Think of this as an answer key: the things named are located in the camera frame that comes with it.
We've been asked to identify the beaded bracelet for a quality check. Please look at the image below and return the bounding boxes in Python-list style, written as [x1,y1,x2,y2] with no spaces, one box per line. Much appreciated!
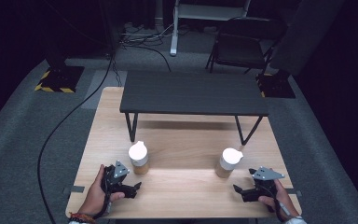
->
[68,212,97,224]

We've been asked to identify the long black floor cable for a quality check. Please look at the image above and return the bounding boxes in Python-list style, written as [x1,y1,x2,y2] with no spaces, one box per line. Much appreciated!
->
[36,52,117,224]

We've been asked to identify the person's left hand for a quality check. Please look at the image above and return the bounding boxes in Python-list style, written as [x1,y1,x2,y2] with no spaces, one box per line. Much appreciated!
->
[79,164,126,217]

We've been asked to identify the grey tape strip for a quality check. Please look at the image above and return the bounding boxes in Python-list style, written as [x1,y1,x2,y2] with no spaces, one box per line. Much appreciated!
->
[285,188,303,198]
[62,185,86,195]

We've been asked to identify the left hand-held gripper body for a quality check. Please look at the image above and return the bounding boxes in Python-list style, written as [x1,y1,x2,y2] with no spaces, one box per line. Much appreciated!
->
[101,160,138,200]

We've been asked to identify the white metal stand frame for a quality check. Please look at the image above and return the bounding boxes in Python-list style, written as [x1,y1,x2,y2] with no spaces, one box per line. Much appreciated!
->
[170,0,252,57]

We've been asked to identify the hand-held gripper cable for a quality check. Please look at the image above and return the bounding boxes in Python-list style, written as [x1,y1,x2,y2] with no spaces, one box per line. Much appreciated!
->
[93,183,112,220]
[262,186,293,222]

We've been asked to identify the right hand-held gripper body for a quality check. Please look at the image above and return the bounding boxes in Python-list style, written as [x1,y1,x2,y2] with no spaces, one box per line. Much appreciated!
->
[241,166,286,203]

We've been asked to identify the right hand-held gripper cable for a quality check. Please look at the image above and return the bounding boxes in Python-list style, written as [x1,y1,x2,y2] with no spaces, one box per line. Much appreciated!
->
[262,186,293,222]

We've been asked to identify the black stand base, hazard tape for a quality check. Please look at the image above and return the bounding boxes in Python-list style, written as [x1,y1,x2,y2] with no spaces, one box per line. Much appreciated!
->
[255,69,296,99]
[34,64,86,94]

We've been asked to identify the person's right hand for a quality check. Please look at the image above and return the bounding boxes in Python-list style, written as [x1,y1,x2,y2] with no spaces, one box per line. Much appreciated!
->
[257,177,300,219]

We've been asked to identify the left hand-held gripper cable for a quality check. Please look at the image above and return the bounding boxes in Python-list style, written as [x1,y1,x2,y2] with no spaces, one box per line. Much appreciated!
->
[93,183,112,220]

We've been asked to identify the black desktop shelf riser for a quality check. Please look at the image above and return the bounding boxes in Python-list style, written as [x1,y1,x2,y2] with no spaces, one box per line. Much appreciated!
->
[119,70,269,147]

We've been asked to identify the black folding chair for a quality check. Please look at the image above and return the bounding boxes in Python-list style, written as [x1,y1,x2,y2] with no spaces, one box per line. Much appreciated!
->
[205,17,288,76]

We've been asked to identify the white-lidded jar of brown powder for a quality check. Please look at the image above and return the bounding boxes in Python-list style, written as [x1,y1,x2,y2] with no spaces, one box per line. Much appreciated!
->
[214,147,244,179]
[128,140,150,175]

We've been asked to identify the bundle of floor cables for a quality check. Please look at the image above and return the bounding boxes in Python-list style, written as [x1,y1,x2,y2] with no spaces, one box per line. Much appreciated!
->
[118,21,172,73]

